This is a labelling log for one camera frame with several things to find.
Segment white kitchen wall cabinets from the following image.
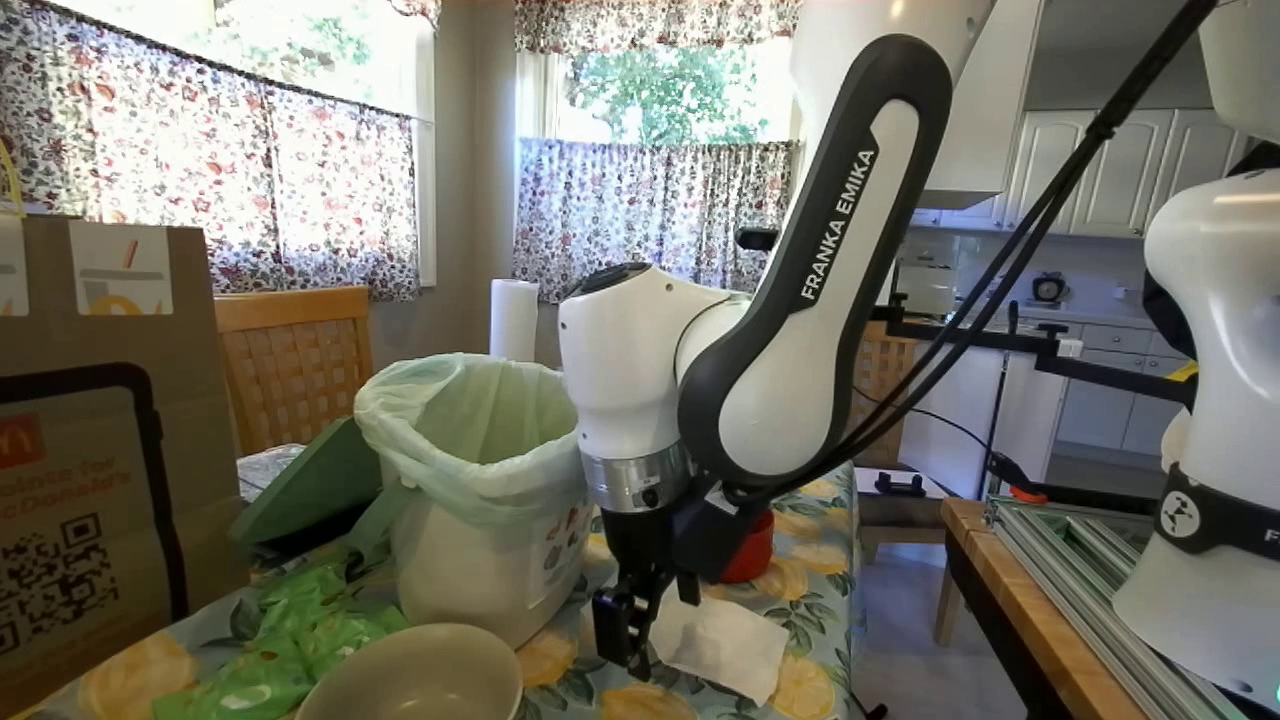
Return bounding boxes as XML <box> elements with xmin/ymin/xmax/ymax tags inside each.
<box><xmin>996</xmin><ymin>110</ymin><xmax>1265</xmax><ymax>244</ymax></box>

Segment wooden lattice panel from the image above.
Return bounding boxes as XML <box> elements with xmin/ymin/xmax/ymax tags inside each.
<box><xmin>210</xmin><ymin>283</ymin><xmax>380</xmax><ymax>461</ymax></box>

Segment beige bowl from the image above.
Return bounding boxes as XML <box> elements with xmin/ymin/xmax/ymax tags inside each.
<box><xmin>293</xmin><ymin>620</ymin><xmax>527</xmax><ymax>720</ymax></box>

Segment black stand pole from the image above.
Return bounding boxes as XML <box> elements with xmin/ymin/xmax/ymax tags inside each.
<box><xmin>977</xmin><ymin>295</ymin><xmax>1022</xmax><ymax>505</ymax></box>

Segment white paper towel roll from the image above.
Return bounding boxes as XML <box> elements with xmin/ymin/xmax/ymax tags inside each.
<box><xmin>483</xmin><ymin>271</ymin><xmax>544</xmax><ymax>369</ymax></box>

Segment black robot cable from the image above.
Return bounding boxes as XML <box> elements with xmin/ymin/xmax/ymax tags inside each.
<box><xmin>744</xmin><ymin>0</ymin><xmax>1223</xmax><ymax>518</ymax></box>

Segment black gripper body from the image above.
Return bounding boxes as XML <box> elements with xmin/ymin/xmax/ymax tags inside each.
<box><xmin>614</xmin><ymin>491</ymin><xmax>713</xmax><ymax>610</ymax></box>

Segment brown paper bag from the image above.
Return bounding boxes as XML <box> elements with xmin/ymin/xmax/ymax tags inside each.
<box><xmin>0</xmin><ymin>214</ymin><xmax>251</xmax><ymax>720</ymax></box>

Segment white paper napkin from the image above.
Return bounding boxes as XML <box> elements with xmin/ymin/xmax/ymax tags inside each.
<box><xmin>646</xmin><ymin>588</ymin><xmax>797</xmax><ymax>709</ymax></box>

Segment green bin lid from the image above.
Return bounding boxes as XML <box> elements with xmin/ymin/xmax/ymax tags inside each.
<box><xmin>224</xmin><ymin>412</ymin><xmax>391</xmax><ymax>566</ymax></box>

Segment floral window curtain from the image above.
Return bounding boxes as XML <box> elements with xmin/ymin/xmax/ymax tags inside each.
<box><xmin>509</xmin><ymin>134</ymin><xmax>810</xmax><ymax>305</ymax></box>
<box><xmin>0</xmin><ymin>0</ymin><xmax>426</xmax><ymax>301</ymax></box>

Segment white kitchen base cabinets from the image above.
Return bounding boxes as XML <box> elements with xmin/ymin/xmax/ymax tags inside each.
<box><xmin>1051</xmin><ymin>318</ymin><xmax>1191</xmax><ymax>461</ymax></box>

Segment wooden chair with seat cushion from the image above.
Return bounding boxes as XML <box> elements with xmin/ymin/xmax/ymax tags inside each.
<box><xmin>849</xmin><ymin>318</ymin><xmax>970</xmax><ymax>648</ymax></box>

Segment lemon print tablecloth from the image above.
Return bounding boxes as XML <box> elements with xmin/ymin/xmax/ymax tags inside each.
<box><xmin>11</xmin><ymin>437</ymin><xmax>867</xmax><ymax>720</ymax></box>

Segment black framed QR sign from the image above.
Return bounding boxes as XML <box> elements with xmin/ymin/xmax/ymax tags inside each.
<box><xmin>0</xmin><ymin>360</ymin><xmax>193</xmax><ymax>674</ymax></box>

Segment wooden workbench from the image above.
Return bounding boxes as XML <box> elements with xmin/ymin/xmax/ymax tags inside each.
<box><xmin>938</xmin><ymin>496</ymin><xmax>1153</xmax><ymax>720</ymax></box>

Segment floral curtain valance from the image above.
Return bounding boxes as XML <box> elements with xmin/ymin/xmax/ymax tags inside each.
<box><xmin>514</xmin><ymin>0</ymin><xmax>810</xmax><ymax>61</ymax></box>

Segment aluminium mounting rail plate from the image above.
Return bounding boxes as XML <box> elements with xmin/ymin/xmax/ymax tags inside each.
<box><xmin>987</xmin><ymin>491</ymin><xmax>1265</xmax><ymax>720</ymax></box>

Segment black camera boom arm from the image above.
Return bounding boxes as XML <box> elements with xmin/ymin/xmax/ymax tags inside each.
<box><xmin>871</xmin><ymin>301</ymin><xmax>1199</xmax><ymax>409</ymax></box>

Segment green plastic bag pack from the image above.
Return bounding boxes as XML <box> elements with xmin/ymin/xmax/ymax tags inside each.
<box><xmin>147</xmin><ymin>556</ymin><xmax>412</xmax><ymax>720</ymax></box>

